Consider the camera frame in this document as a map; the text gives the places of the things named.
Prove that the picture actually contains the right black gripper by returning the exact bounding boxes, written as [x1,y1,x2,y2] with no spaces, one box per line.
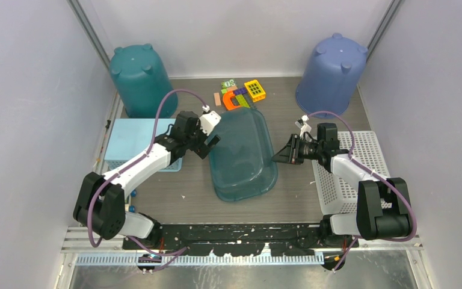
[271,134,323,165]

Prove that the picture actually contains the teal bottom basket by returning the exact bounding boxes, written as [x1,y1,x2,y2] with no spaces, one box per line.
[209,108,279,202]

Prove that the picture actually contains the white plastic basket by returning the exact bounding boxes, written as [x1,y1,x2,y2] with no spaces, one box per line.
[312,131,390,215]

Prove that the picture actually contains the light blue basket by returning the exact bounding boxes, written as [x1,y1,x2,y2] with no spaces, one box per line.
[104,117,184,172]

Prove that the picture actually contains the blue plastic bucket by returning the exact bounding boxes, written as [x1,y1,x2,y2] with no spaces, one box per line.
[295,33,369,115]

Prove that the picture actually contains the teal plastic bucket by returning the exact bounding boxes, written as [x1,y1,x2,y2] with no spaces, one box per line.
[109,43,173,119]

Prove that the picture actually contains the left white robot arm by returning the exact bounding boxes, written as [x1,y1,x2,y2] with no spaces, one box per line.
[73,111,221,249]

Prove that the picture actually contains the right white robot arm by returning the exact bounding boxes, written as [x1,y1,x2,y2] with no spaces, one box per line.
[272,123,416,247]

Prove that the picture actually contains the beige toy block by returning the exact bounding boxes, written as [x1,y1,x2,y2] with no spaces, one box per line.
[214,92,222,107]

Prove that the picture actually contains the orange horseshoe toy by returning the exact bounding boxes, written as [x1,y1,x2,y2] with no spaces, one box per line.
[222,91,242,111]

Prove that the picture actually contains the lime green building brick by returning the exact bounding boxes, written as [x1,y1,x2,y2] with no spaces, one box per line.
[235,95,251,108]

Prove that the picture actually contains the yellow grid toy block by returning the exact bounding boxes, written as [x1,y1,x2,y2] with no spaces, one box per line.
[244,79,266,102]

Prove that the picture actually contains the green patterned toy tile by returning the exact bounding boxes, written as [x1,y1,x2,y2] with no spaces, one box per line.
[221,79,236,89]

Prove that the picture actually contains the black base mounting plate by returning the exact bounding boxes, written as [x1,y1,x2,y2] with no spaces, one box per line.
[123,223,352,256]

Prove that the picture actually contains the toy train blocks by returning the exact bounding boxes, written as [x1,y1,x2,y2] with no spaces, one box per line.
[125,190,137,213]

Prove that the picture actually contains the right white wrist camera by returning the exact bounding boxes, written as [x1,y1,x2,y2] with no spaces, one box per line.
[295,115,312,141]

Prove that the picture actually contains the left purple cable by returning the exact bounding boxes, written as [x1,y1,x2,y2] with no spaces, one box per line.
[85,88,212,273]

